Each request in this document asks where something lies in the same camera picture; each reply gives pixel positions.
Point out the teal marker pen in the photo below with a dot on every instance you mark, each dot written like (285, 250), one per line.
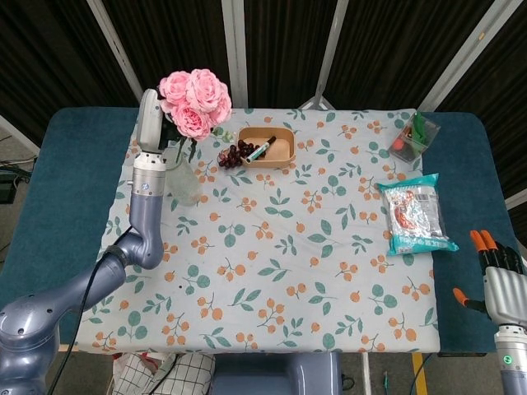
(260, 150)

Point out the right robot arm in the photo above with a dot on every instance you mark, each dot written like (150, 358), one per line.
(512, 362)

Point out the clear plastic box with items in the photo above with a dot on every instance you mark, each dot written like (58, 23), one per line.
(415, 139)

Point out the teal snack packet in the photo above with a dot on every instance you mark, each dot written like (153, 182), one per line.
(416, 214)

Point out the clear glass vase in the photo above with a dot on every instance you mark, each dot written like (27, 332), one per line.
(183, 181)

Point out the blue table mat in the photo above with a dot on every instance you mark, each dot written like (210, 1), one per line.
(62, 197)

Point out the pink rose bouquet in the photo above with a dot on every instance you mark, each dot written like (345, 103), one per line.
(193, 105)

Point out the dark red grape bunch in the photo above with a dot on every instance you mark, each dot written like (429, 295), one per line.
(234, 155)

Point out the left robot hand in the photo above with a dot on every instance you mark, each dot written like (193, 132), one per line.
(150, 119)

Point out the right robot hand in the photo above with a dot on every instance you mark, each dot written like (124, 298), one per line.
(502, 284)

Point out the floral patterned tablecloth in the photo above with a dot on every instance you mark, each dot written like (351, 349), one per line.
(288, 255)

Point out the tan rectangular tray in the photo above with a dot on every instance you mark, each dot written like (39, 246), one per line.
(268, 148)

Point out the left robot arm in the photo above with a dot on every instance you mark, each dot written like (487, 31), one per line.
(82, 271)

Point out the black white checkered bag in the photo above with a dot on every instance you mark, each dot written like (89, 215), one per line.
(173, 372)

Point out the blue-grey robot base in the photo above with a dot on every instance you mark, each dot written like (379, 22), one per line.
(276, 374)

